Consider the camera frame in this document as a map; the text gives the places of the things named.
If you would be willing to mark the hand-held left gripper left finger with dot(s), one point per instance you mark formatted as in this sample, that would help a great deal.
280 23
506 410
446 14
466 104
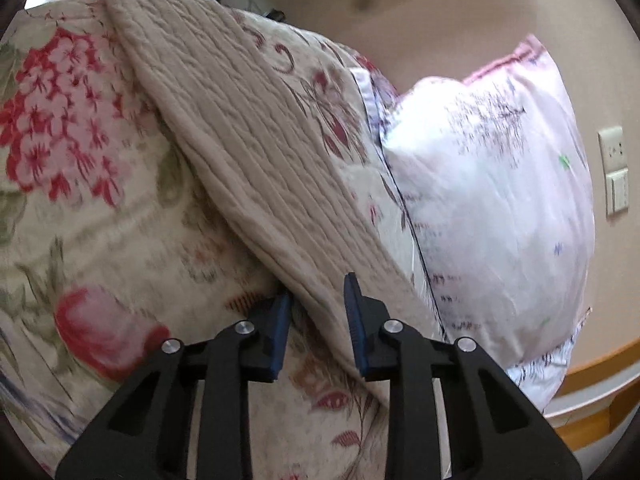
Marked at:
280 332

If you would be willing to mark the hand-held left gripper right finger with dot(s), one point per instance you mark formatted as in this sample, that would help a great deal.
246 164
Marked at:
356 320

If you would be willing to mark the beige quilted small cloth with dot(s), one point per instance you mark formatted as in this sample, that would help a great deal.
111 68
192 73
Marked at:
225 135

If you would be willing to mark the white pink-printed pillow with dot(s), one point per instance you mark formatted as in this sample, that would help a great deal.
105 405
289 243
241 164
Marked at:
490 210

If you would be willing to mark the white text-printed pillow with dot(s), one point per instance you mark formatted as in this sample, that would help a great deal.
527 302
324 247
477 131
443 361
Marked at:
540 375

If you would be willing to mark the floral bedspread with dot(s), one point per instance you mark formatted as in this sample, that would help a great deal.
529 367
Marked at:
75 210

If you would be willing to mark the white light switch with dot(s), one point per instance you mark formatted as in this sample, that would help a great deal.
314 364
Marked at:
618 194

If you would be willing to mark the white wall socket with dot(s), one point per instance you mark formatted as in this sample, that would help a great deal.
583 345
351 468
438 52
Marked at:
612 149

